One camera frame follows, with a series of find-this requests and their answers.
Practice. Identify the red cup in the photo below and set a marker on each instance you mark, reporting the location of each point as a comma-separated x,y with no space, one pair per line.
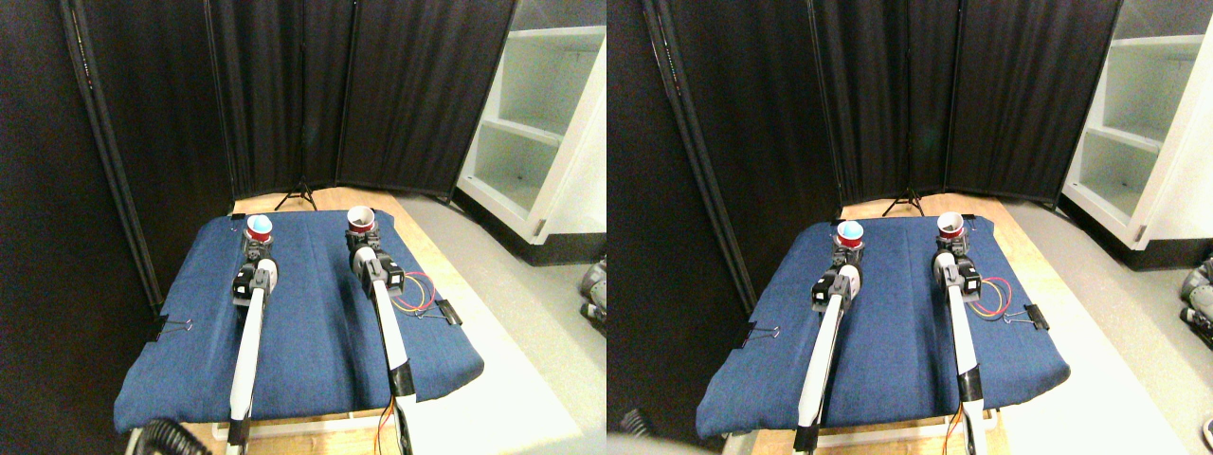
258,237
360,217
848,243
950,224

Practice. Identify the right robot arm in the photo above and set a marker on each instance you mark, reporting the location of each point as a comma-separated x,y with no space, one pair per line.
961,332
386,332

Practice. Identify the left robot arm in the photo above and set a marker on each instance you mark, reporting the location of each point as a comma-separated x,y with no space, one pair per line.
247,370
822,379

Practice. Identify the black tripod foot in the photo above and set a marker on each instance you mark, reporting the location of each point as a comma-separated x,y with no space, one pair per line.
908,196
301,192

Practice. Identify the dark blue cloth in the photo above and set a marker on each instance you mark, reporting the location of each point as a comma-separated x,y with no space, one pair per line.
308,370
896,370

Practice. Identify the black curtain pole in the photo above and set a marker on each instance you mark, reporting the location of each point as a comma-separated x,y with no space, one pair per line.
705,161
116,161

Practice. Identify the white shelf unit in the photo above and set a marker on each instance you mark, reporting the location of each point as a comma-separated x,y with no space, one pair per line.
531,114
1137,104

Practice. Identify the grey device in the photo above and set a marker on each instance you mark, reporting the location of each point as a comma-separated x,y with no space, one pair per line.
595,284
1199,303

